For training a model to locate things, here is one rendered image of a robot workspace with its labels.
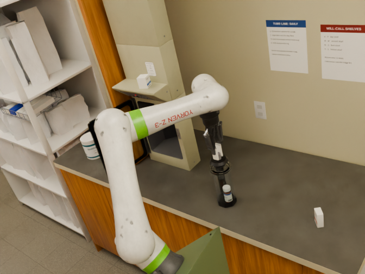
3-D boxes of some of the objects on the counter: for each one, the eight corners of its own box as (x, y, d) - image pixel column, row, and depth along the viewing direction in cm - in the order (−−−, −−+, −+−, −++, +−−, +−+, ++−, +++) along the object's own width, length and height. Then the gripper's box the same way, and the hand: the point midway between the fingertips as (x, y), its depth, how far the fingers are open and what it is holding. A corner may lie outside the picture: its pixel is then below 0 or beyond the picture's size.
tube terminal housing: (174, 138, 270) (145, 27, 231) (213, 148, 250) (189, 29, 211) (150, 159, 255) (115, 44, 216) (190, 170, 235) (159, 47, 196)
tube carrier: (223, 190, 212) (216, 157, 201) (240, 195, 206) (235, 162, 195) (212, 203, 206) (205, 170, 195) (230, 209, 199) (223, 175, 188)
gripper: (212, 105, 187) (220, 147, 199) (193, 122, 178) (202, 164, 190) (226, 107, 183) (233, 150, 195) (206, 125, 173) (215, 168, 185)
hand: (216, 151), depth 190 cm, fingers closed on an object, 3 cm apart
